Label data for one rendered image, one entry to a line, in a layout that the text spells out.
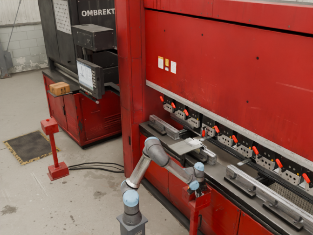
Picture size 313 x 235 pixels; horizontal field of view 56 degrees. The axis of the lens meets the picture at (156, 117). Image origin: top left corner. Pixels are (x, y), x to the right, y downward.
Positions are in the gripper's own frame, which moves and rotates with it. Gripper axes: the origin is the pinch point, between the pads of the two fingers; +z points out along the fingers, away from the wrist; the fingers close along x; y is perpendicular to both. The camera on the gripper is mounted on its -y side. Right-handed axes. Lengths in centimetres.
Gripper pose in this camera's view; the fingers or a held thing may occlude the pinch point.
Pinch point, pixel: (197, 198)
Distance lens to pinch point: 263.4
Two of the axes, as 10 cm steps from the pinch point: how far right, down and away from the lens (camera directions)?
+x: -5.0, -3.8, 7.8
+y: 8.7, -2.9, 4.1
